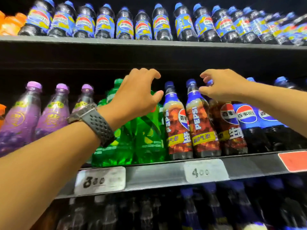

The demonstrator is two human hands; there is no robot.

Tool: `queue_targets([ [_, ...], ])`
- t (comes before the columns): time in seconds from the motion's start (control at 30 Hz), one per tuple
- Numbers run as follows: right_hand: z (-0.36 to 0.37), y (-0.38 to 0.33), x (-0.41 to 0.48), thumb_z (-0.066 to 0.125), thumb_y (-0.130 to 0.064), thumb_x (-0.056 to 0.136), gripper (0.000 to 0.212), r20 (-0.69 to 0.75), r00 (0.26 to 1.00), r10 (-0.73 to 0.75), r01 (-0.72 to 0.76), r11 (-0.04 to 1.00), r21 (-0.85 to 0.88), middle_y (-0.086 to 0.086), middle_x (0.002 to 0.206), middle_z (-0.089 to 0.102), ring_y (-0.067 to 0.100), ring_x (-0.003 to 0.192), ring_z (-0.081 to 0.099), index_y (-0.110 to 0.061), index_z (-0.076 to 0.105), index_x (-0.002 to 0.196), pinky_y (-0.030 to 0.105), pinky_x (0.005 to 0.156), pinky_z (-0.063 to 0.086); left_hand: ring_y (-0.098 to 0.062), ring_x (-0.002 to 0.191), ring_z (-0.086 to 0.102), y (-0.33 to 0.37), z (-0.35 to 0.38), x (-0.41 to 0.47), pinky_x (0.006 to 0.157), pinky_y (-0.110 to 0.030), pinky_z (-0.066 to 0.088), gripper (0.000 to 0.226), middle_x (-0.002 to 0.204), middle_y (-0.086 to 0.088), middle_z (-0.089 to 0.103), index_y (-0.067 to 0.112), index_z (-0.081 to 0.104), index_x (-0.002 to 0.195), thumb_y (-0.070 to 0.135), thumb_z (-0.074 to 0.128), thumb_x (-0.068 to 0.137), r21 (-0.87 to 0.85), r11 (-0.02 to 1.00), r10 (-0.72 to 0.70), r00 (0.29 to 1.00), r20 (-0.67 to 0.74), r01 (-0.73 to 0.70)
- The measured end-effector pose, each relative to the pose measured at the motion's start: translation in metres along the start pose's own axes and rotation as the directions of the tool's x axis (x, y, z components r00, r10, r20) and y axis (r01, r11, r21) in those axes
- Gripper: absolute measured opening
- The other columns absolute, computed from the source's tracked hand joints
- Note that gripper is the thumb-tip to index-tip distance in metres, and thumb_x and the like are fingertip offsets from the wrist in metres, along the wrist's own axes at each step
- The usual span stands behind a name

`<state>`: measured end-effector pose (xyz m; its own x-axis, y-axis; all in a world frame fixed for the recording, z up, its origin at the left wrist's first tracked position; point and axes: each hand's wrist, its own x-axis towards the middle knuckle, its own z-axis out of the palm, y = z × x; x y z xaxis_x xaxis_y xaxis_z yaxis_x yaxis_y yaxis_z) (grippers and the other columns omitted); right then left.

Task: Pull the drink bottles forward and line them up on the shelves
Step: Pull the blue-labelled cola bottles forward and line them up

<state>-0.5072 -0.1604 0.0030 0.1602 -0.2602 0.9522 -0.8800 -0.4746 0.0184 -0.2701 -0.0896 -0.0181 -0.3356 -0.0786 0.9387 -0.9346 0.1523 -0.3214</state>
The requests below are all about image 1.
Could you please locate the person's left hand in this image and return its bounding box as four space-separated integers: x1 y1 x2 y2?
98 67 164 132

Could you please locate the person's right hand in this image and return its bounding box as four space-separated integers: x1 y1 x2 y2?
198 69 251 102

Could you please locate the blue-capped brown-label cola bottle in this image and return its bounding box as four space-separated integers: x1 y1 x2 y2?
202 183 231 230
180 187 202 230
228 180 264 230
163 80 193 160
186 79 222 158
206 80 248 156

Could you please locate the bright green soda bottle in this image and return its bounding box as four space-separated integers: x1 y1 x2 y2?
133 89 168 165
91 78 135 167

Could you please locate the blue label cola bottle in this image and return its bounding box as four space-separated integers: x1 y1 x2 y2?
232 77 273 154
258 76 307 151

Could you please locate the row of blue-yellow cola bottles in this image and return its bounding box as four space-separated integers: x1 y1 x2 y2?
18 0 307 46

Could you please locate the black metal shelf rack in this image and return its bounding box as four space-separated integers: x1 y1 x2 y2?
0 0 307 230

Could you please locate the person's left forearm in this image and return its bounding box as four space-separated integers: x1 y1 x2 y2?
0 121 101 230

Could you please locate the person's right forearm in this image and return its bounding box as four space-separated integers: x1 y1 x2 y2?
248 80 307 138

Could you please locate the grey perforated-band wristwatch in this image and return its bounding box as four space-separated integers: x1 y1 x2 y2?
67 103 116 148

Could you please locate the white price tag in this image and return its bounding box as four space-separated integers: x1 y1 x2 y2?
183 158 230 184
74 166 126 197

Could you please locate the red price tag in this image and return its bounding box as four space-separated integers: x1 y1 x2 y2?
278 150 307 173

